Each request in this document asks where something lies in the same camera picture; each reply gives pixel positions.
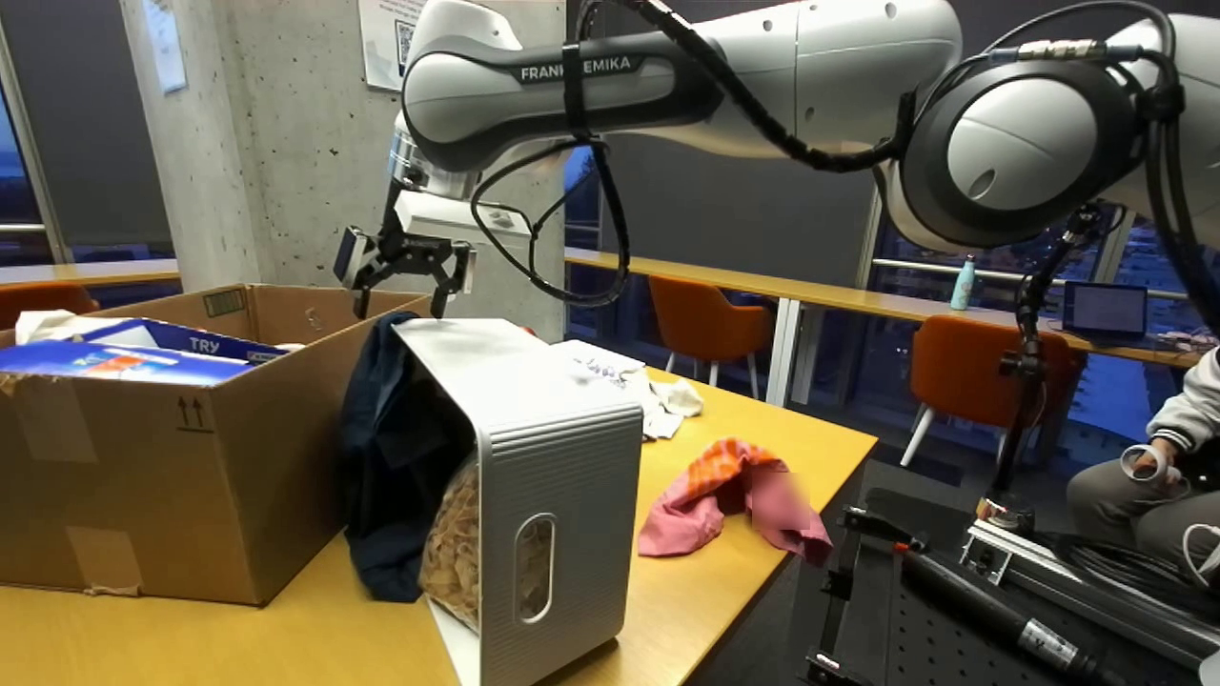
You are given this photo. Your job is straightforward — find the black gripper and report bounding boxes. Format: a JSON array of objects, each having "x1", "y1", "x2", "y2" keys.
[{"x1": 346, "y1": 220, "x2": 477, "y2": 325}]

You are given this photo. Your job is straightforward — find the black shirt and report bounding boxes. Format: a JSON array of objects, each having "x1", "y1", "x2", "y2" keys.
[{"x1": 333, "y1": 307, "x2": 482, "y2": 606}]

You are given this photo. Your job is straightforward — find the pink shirt orange print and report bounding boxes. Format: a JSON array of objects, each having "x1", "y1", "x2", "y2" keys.
[{"x1": 634, "y1": 436, "x2": 839, "y2": 564}]

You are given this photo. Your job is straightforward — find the white QR code poster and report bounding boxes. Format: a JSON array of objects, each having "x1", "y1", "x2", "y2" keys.
[{"x1": 355, "y1": 0, "x2": 431, "y2": 94}]

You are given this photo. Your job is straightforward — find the cork filling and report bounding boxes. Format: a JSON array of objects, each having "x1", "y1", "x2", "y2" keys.
[{"x1": 414, "y1": 460, "x2": 558, "y2": 631}]

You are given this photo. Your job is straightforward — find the blue white paper pack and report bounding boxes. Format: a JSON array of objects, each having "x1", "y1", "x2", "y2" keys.
[{"x1": 0, "y1": 316, "x2": 290, "y2": 391}]

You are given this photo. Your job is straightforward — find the brown cardboard box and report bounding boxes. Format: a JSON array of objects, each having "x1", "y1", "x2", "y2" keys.
[{"x1": 0, "y1": 282, "x2": 423, "y2": 611}]

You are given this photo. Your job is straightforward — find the orange chair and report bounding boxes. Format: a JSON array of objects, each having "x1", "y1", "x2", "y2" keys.
[
  {"x1": 643, "y1": 276, "x2": 769, "y2": 401},
  {"x1": 0, "y1": 282, "x2": 102, "y2": 335},
  {"x1": 895, "y1": 311, "x2": 1096, "y2": 472}
]

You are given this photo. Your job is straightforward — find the long wooden desk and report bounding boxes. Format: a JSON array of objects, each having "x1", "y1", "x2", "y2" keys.
[
  {"x1": 566, "y1": 244, "x2": 1220, "y2": 410},
  {"x1": 0, "y1": 256, "x2": 183, "y2": 297}
]

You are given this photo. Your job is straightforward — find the small paper notice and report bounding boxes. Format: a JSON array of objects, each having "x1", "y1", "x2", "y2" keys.
[{"x1": 139, "y1": 0, "x2": 189, "y2": 99}]

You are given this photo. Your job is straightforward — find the white cloth in box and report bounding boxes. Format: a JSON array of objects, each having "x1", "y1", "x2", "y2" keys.
[{"x1": 12, "y1": 306, "x2": 135, "y2": 350}]

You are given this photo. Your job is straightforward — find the teal bottle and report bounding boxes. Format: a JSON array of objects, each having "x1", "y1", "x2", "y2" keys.
[{"x1": 944, "y1": 256, "x2": 979, "y2": 316}]

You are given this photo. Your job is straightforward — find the black tripod pole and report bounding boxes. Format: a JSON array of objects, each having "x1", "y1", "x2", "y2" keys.
[{"x1": 806, "y1": 504, "x2": 1112, "y2": 686}]

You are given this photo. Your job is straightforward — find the small dark monitor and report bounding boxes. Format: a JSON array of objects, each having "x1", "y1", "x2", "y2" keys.
[{"x1": 1060, "y1": 277, "x2": 1154, "y2": 348}]

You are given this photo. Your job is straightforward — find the seated person grey clothes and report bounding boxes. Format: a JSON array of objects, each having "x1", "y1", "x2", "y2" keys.
[{"x1": 1064, "y1": 348, "x2": 1220, "y2": 578}]

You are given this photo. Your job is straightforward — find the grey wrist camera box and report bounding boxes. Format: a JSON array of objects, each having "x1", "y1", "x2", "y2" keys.
[{"x1": 390, "y1": 185, "x2": 535, "y2": 248}]

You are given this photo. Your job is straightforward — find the black camera stand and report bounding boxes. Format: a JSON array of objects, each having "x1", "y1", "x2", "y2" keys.
[{"x1": 986, "y1": 203, "x2": 1120, "y2": 536}]

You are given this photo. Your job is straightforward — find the silver metal rail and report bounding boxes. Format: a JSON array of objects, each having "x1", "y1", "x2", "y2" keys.
[{"x1": 957, "y1": 511, "x2": 1220, "y2": 667}]

